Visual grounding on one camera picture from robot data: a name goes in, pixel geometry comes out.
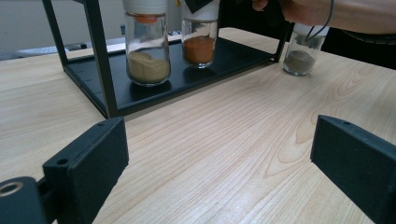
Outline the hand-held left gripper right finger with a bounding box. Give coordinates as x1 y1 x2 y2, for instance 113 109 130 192
309 114 396 224

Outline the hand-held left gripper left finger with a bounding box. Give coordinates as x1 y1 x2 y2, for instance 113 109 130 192
41 116 130 224

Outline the orange powder spice jar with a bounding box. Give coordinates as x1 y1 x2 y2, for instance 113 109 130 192
180 0 220 69

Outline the grey powder spice jar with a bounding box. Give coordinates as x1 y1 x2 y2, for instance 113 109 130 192
282 22 331 77

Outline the tan powder spice jar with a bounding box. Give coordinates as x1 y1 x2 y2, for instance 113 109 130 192
121 0 172 88

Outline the black metal shelf rack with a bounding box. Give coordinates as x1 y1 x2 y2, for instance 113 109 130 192
41 0 295 119

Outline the white flat device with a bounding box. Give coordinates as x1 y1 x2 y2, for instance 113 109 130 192
14 46 70 59

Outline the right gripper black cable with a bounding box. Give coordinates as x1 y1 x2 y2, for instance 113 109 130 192
304 0 336 42

